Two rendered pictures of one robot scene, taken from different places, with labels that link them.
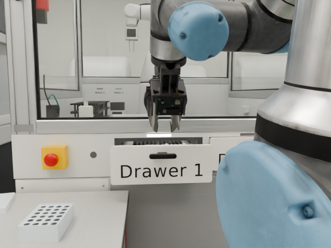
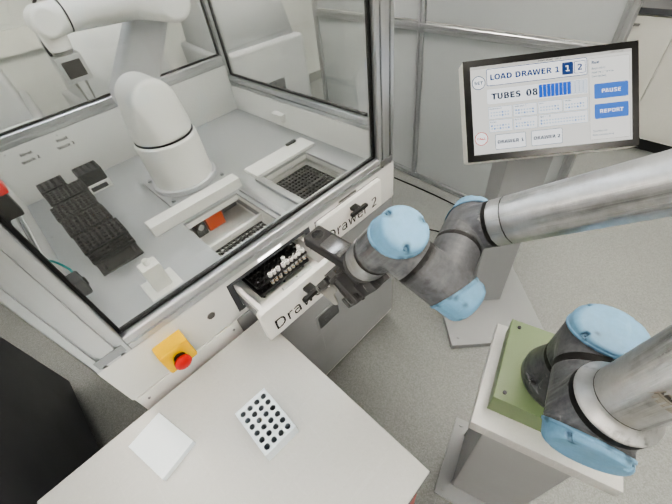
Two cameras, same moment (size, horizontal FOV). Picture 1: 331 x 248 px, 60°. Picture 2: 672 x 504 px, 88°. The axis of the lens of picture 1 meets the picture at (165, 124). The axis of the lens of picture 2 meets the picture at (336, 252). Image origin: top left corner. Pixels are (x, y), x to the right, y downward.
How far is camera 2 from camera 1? 64 cm
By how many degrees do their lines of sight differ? 49
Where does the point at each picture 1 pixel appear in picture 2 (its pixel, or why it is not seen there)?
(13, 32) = not seen: outside the picture
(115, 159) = (267, 321)
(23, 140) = (120, 366)
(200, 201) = not seen: hidden behind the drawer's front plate
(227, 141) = (332, 218)
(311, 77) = (634, 426)
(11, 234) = (248, 459)
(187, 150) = (325, 267)
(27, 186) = (154, 391)
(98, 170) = (222, 323)
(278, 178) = (622, 464)
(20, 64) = (44, 301)
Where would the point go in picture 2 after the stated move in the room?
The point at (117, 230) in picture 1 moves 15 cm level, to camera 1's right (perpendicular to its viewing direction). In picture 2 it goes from (324, 380) to (367, 342)
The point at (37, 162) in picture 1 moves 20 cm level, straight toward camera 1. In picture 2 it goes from (151, 368) to (215, 399)
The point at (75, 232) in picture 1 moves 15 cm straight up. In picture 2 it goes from (295, 410) to (280, 383)
